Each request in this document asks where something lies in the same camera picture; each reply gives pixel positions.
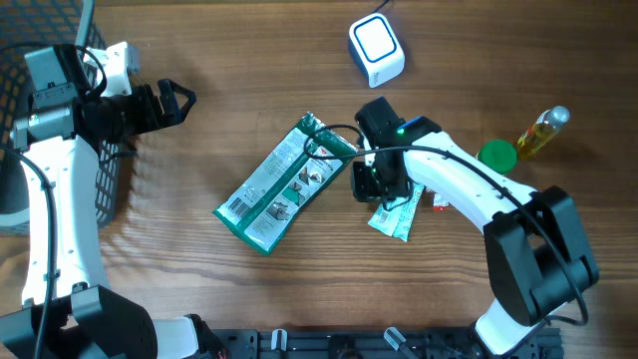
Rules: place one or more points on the light green wipes packet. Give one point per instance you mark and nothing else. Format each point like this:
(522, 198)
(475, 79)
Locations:
(397, 222)

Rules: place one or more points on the red snack stick packet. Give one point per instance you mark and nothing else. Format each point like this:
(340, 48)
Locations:
(439, 203)

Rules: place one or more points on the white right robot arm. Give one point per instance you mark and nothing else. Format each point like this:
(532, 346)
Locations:
(537, 252)

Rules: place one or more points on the yellow oil bottle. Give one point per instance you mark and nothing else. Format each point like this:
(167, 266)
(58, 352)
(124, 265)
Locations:
(546, 127)

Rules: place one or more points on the white barcode scanner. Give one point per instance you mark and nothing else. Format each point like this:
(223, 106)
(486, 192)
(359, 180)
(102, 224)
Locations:
(375, 49)

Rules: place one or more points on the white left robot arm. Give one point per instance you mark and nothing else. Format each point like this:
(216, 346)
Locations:
(82, 98)

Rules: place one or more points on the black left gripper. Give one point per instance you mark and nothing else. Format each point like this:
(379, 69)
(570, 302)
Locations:
(152, 118)

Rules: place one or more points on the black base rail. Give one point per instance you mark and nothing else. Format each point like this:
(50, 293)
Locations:
(434, 343)

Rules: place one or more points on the green lid jar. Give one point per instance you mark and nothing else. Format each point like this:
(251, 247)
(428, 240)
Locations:
(498, 155)

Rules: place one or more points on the green glove package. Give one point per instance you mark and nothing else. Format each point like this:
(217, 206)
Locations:
(302, 164)

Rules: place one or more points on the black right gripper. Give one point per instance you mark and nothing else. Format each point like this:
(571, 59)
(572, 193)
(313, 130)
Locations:
(364, 191)

